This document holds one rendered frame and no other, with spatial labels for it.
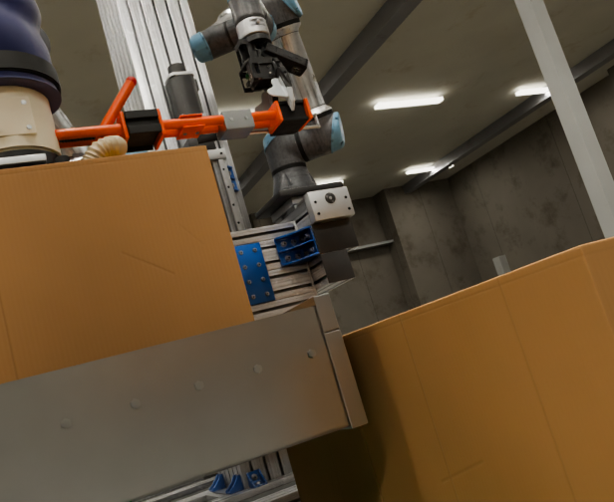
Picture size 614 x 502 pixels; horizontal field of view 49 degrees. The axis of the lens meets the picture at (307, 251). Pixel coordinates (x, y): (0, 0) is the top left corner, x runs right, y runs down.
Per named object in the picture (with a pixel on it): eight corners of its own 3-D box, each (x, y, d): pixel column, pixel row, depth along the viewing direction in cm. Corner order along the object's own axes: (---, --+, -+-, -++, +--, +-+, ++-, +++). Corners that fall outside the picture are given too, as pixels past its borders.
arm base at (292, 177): (267, 209, 217) (259, 180, 219) (308, 202, 224) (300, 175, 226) (285, 192, 204) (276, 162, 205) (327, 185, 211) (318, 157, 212)
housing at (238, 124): (226, 128, 144) (221, 110, 145) (218, 141, 150) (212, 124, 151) (256, 125, 148) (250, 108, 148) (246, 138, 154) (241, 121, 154)
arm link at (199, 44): (214, 8, 212) (181, 31, 168) (246, -5, 210) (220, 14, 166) (230, 44, 217) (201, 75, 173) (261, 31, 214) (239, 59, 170)
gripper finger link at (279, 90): (274, 113, 149) (258, 86, 154) (297, 111, 152) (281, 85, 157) (277, 102, 147) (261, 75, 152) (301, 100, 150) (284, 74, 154)
